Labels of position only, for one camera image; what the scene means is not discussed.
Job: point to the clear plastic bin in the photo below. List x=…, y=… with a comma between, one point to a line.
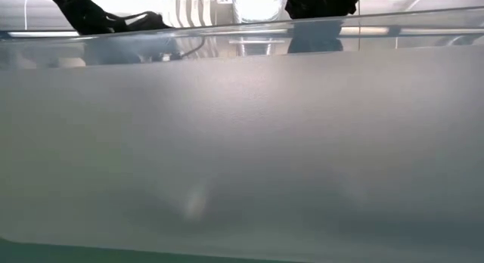
x=242, y=142

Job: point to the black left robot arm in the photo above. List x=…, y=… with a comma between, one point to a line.
x=83, y=13

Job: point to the bright window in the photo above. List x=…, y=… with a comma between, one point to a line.
x=259, y=4

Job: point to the white vertical blinds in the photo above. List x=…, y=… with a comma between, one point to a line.
x=196, y=8

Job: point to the green table mat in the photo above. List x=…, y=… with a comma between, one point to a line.
x=56, y=253

